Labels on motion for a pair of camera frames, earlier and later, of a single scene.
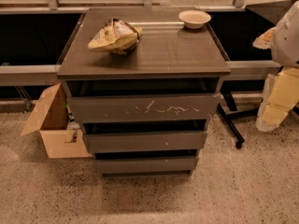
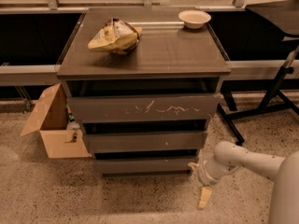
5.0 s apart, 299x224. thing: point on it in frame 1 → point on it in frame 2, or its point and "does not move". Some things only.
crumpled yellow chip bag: x=118 y=36 does not move
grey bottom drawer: x=121 y=164 does not move
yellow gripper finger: x=264 y=40 → x=192 y=165
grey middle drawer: x=147 y=140 does not move
